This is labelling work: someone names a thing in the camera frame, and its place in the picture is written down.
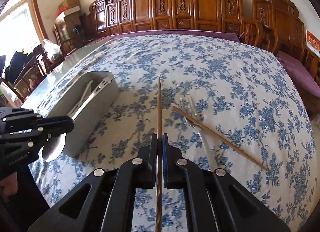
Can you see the blue floral tablecloth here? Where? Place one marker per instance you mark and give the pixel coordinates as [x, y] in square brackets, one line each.
[241, 92]

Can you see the metal spoon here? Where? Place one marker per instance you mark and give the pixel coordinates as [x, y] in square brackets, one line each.
[80, 119]

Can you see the dark wooden side chair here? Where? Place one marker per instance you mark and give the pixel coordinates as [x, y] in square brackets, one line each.
[25, 72]

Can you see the carved wooden bench back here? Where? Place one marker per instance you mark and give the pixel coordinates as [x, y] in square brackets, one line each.
[110, 17]

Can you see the cardboard box stack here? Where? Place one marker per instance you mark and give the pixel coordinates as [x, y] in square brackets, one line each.
[67, 20]

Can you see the grey metal utensil tray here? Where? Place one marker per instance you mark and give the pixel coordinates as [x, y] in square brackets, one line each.
[82, 112]

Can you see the cream plastic fork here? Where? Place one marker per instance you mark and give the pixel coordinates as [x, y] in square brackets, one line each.
[84, 96]

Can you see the carved wooden armchair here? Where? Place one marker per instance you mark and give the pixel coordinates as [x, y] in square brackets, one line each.
[254, 33]

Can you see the person's left hand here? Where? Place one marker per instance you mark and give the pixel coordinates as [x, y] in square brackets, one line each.
[9, 185]

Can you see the brown wooden chopstick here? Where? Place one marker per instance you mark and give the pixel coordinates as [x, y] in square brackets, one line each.
[158, 227]
[218, 136]

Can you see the red card on shelf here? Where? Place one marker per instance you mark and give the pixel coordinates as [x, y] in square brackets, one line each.
[312, 42]

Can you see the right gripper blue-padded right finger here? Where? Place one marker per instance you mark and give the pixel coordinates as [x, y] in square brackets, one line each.
[215, 201]

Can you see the metal fork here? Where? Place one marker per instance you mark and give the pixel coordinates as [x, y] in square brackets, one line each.
[188, 106]

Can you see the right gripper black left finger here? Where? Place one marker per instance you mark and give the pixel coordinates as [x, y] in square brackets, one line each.
[104, 200]

